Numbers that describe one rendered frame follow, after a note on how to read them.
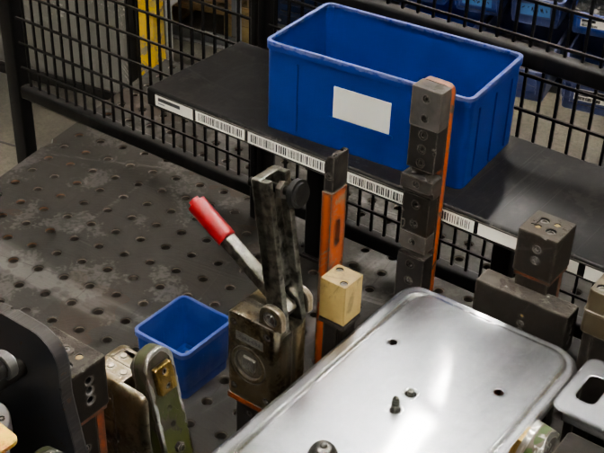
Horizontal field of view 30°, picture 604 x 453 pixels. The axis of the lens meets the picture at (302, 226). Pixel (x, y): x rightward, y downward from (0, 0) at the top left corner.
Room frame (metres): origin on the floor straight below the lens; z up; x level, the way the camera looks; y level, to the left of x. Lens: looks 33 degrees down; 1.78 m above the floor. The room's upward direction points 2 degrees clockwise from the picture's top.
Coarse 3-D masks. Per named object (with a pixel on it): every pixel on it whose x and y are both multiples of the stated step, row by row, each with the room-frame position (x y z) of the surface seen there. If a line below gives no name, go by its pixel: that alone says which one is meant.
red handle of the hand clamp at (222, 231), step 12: (192, 204) 0.99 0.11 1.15; (204, 204) 0.99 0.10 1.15; (204, 216) 0.98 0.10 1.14; (216, 216) 0.99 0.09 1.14; (216, 228) 0.98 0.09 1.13; (228, 228) 0.98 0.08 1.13; (216, 240) 0.97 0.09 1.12; (228, 240) 0.97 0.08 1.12; (228, 252) 0.97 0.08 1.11; (240, 252) 0.96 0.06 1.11; (240, 264) 0.96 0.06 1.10; (252, 264) 0.95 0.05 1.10; (252, 276) 0.95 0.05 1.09; (288, 300) 0.93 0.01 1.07; (288, 312) 0.92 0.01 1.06
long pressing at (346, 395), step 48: (384, 336) 0.97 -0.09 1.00; (432, 336) 0.97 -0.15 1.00; (480, 336) 0.97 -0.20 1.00; (528, 336) 0.98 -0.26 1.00; (336, 384) 0.88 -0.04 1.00; (384, 384) 0.89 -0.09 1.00; (432, 384) 0.89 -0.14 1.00; (480, 384) 0.89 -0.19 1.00; (528, 384) 0.89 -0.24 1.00; (240, 432) 0.80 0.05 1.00; (288, 432) 0.81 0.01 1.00; (336, 432) 0.81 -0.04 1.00; (384, 432) 0.82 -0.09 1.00; (432, 432) 0.82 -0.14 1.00; (480, 432) 0.82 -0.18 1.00
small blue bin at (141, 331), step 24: (168, 312) 1.28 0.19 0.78; (192, 312) 1.29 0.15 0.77; (216, 312) 1.27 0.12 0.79; (144, 336) 1.21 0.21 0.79; (168, 336) 1.27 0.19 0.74; (192, 336) 1.29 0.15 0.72; (216, 336) 1.22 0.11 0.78; (192, 360) 1.19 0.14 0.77; (216, 360) 1.23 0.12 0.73; (192, 384) 1.19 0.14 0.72
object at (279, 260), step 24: (264, 192) 0.93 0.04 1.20; (288, 192) 0.92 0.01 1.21; (264, 216) 0.93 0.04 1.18; (288, 216) 0.94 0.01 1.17; (264, 240) 0.93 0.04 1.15; (288, 240) 0.94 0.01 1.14; (264, 264) 0.93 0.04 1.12; (288, 264) 0.94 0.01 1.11; (264, 288) 0.93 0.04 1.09; (288, 288) 0.94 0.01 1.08
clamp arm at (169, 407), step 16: (144, 352) 0.80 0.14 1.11; (160, 352) 0.80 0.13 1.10; (144, 368) 0.78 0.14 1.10; (160, 368) 0.79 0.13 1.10; (144, 384) 0.78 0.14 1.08; (160, 384) 0.78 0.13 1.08; (176, 384) 0.80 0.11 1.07; (160, 400) 0.78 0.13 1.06; (176, 400) 0.80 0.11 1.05; (160, 416) 0.78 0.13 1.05; (176, 416) 0.79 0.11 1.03; (160, 432) 0.77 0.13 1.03; (176, 432) 0.79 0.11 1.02; (160, 448) 0.77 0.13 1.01; (176, 448) 0.78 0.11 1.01; (192, 448) 0.80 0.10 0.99
